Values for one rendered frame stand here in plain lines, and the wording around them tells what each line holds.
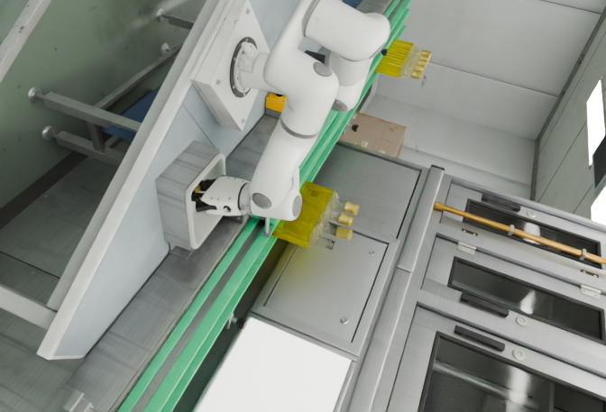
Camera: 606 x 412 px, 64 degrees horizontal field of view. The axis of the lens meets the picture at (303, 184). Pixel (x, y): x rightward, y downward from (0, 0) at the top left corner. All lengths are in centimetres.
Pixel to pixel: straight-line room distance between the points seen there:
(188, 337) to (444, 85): 690
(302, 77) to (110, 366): 77
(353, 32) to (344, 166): 116
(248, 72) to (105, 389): 79
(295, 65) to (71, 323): 70
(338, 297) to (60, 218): 97
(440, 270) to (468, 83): 615
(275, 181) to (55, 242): 98
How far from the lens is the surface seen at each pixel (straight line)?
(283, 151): 97
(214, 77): 118
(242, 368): 140
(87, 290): 115
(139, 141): 124
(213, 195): 118
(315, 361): 142
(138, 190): 115
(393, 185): 198
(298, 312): 150
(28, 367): 155
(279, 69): 90
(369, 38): 90
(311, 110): 90
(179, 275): 135
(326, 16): 91
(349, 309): 152
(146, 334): 127
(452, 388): 154
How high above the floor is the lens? 133
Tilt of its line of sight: 13 degrees down
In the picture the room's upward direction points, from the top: 109 degrees clockwise
